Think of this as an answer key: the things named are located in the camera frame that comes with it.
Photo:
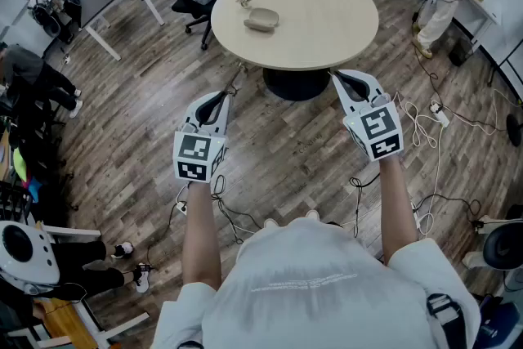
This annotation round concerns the black table pedestal base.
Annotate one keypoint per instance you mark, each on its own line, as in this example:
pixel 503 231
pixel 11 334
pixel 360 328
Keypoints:
pixel 296 83

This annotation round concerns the white head-mounted camera helmet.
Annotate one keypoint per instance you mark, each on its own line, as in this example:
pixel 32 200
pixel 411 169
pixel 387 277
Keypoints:
pixel 24 257

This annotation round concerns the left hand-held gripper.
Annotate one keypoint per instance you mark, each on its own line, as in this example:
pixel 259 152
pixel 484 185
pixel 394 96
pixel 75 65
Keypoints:
pixel 192 159

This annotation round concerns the person's white shirt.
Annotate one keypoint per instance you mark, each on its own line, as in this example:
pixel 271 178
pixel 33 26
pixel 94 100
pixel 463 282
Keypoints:
pixel 310 290

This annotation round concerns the black bin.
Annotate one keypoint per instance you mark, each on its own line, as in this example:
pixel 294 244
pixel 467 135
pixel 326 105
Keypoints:
pixel 459 52

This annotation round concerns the black round chair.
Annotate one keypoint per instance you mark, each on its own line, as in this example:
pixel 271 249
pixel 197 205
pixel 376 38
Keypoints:
pixel 502 245

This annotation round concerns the small dried plant ornament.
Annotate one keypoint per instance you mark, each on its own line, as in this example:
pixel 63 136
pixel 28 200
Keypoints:
pixel 244 1

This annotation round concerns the person's left forearm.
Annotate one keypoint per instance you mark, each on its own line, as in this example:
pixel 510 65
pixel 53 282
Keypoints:
pixel 201 237

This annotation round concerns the person's right forearm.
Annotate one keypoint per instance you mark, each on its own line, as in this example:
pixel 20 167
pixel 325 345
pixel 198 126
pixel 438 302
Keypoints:
pixel 398 208

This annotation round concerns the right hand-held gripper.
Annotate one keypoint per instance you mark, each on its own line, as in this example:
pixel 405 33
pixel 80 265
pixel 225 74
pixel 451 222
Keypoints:
pixel 380 126

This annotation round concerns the beige oval case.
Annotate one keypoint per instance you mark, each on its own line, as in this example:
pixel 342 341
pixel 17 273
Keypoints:
pixel 261 19

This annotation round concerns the white power strip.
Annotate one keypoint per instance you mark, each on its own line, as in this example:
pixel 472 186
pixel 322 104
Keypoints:
pixel 440 115
pixel 182 207

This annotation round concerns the black floor fan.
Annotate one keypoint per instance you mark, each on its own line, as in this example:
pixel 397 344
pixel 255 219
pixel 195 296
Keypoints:
pixel 514 131

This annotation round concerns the person's white shoe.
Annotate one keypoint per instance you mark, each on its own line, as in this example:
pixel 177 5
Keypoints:
pixel 312 215
pixel 270 223

